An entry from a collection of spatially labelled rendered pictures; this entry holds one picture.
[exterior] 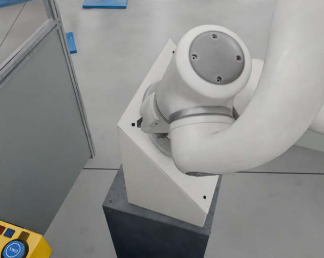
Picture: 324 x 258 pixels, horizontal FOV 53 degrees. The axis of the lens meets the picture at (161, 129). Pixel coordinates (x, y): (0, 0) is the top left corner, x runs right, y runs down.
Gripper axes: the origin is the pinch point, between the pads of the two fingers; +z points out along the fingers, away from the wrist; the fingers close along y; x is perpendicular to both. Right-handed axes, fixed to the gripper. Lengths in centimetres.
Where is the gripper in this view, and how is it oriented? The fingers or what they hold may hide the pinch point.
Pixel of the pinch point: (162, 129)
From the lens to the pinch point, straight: 63.8
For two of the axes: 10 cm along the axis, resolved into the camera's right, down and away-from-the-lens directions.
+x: 0.7, 9.7, -2.2
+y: -9.8, 0.3, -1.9
